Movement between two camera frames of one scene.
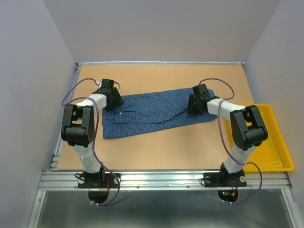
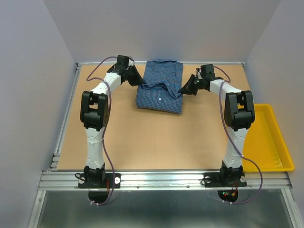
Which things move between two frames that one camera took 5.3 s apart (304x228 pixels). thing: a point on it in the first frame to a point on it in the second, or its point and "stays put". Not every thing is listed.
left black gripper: (118, 101) to (137, 80)
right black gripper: (190, 107) to (188, 88)
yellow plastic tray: (273, 154) stays put
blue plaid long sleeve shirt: (147, 111) to (164, 79)
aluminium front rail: (69, 180) stays put
